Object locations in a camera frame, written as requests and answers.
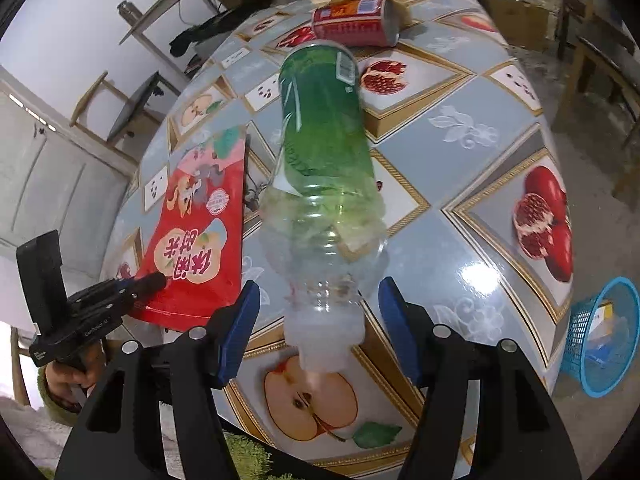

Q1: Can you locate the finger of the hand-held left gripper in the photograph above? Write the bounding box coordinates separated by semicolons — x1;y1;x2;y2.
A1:
117;272;169;311

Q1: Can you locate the clear plastic bag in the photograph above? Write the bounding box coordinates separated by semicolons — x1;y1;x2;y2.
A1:
585;320;633;366

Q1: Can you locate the blue plastic basket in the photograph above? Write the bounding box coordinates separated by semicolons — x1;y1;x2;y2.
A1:
559;276;640;400

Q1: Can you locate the person's left forearm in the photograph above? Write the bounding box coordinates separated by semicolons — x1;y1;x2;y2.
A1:
36;366;83;428

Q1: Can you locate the person's left hand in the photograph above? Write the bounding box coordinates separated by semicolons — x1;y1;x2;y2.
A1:
44;340;109;413

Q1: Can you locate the fruit print tablecloth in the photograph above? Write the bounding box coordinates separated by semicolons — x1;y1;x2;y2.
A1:
102;0;576;471

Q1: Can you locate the wooden chair black seat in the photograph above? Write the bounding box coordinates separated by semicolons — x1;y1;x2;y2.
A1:
69;69;167;150
567;20;640;201

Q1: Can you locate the red snack bag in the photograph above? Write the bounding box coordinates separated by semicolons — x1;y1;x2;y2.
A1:
131;124;249;333

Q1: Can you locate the white panelled door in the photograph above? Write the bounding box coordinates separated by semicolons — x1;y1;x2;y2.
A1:
0;65;138;333

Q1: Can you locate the dark wooden stool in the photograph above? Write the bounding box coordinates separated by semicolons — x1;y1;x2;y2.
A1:
554;0;606;63

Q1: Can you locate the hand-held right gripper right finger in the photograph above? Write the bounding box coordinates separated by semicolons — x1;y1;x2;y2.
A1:
377;276;583;480

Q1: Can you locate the green plastic bottle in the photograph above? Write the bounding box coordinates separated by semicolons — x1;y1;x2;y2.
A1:
257;41;390;377

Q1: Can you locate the cardboard box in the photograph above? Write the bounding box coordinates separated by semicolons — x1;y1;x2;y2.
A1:
481;0;552;52

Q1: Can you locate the black cloth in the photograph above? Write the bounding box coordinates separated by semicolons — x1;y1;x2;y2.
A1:
168;9;238;59

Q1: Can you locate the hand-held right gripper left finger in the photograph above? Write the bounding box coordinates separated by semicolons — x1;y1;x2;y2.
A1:
54;280;262;480

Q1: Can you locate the red drink can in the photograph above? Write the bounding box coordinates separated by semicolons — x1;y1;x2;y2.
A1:
310;0;402;48

